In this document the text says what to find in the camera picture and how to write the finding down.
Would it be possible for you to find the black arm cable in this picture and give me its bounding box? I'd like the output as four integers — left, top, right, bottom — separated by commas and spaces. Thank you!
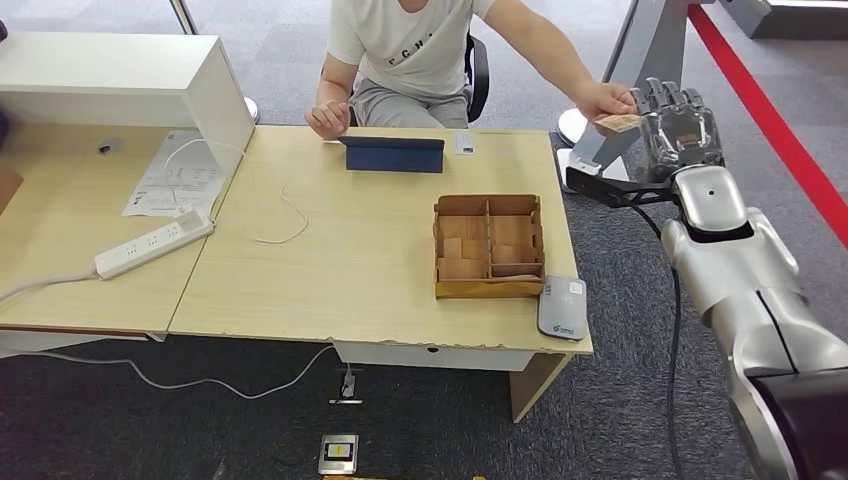
625, 203, 684, 480

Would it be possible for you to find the metal floor socket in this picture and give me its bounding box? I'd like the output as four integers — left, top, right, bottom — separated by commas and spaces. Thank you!
329, 367, 364, 407

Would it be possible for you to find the wide light wood desk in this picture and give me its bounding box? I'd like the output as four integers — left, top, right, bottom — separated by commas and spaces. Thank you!
167, 125, 595, 425

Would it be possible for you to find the white desk drawer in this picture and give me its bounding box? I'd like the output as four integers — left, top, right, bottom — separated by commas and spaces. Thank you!
333, 341, 535, 374

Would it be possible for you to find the grey card reader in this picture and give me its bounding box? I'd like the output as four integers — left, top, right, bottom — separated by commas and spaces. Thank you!
536, 274, 590, 342

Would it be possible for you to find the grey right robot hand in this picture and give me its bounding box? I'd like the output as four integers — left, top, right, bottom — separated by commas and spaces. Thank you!
629, 77, 725, 183

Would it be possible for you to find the wooden compartment box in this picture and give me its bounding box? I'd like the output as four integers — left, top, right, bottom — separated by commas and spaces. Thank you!
433, 193, 547, 301

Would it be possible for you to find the person's left hand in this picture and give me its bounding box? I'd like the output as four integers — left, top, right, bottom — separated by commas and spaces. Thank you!
574, 79, 639, 124

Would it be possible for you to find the grey platform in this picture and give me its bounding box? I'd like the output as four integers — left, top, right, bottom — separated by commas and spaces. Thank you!
718, 0, 848, 41

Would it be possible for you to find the black office chair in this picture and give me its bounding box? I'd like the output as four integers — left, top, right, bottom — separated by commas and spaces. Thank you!
349, 33, 492, 127

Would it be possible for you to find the red floor tape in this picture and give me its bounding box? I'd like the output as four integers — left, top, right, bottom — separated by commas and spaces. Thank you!
686, 5, 848, 252

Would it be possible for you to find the white power strip cord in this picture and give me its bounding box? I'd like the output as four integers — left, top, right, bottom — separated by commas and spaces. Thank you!
0, 270, 101, 305

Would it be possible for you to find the clear plastic hand wrap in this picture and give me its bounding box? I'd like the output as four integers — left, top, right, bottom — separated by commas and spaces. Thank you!
652, 109, 722, 172

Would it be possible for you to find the light wood desk with grommet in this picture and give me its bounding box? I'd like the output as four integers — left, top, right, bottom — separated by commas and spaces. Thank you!
0, 122, 230, 359

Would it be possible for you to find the person's right hand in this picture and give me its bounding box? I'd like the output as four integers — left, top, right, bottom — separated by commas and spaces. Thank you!
304, 99, 352, 142

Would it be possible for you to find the dark grey floor mat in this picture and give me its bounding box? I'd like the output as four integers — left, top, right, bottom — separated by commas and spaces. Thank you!
0, 135, 848, 480

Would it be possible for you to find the white power strip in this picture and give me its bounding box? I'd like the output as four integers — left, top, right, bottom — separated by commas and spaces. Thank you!
93, 208, 217, 281

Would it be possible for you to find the person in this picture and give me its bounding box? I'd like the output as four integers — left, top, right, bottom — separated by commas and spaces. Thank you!
304, 0, 641, 142

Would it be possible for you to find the silver kiosk stand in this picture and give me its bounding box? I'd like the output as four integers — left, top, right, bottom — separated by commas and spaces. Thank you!
556, 0, 717, 195

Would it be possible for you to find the white desk shelf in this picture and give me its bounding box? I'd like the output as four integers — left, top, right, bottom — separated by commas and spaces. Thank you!
0, 31, 256, 177

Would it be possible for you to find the square metal floor box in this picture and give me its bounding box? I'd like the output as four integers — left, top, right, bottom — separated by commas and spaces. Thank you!
317, 433, 360, 476

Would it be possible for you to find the tablet in blue case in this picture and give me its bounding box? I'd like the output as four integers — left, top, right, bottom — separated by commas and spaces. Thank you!
337, 135, 446, 175

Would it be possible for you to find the printed paper sheet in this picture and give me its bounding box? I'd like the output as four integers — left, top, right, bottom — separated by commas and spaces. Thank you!
121, 130, 227, 219

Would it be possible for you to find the brown board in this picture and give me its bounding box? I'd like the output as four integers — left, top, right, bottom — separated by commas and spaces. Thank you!
0, 165, 24, 217

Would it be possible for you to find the white floor cable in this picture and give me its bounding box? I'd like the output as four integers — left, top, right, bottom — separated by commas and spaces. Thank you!
0, 344, 336, 401

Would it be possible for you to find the thin white cable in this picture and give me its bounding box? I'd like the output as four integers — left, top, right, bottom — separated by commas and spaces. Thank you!
163, 137, 310, 246

